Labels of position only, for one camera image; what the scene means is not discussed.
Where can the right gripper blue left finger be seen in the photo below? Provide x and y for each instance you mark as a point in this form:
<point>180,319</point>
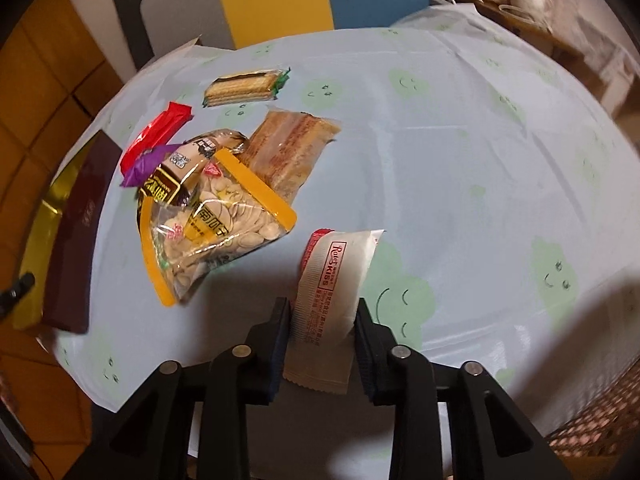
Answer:
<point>268,342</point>

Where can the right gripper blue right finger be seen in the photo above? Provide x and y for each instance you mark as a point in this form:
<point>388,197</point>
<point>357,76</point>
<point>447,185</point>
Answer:
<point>372,342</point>

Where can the white red Rosekiss packet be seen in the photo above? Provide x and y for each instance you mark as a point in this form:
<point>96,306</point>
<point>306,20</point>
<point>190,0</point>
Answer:
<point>320,349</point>

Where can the orange zip seed bag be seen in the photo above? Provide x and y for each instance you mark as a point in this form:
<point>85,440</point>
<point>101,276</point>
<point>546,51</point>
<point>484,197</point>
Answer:
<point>231,212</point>

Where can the brown chocolate bread packet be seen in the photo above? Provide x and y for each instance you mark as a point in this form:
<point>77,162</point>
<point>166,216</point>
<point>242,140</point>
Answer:
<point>173,181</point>

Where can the purple snack packet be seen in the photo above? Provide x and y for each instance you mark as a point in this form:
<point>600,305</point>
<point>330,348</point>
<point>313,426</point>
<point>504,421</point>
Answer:
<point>145,165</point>

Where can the brown dried meat packet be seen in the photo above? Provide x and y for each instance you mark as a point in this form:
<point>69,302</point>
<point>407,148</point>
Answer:
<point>284,148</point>

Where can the large red snack packet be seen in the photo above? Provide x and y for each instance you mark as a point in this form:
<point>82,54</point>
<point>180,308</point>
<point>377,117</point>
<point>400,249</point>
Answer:
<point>156,133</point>

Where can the green cracker packet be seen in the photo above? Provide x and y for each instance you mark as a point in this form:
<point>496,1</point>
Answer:
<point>260,85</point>

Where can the golden tin box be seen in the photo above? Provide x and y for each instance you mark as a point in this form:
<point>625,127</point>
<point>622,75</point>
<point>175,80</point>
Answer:
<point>60,244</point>

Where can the pale blue smiley tablecloth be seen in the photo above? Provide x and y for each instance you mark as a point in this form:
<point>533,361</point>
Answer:
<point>507,198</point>

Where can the wicker chair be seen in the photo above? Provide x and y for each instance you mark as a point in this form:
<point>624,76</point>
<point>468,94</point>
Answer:
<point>603,435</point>

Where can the grey yellow blue chair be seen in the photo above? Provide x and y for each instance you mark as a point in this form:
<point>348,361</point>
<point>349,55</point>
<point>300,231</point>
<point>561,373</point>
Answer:
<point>152,28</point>

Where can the wooden side table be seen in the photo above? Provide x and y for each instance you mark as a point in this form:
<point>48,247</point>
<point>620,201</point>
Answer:
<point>591,43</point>

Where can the round tray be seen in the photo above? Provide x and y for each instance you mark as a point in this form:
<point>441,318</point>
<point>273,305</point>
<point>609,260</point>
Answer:
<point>517,14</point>

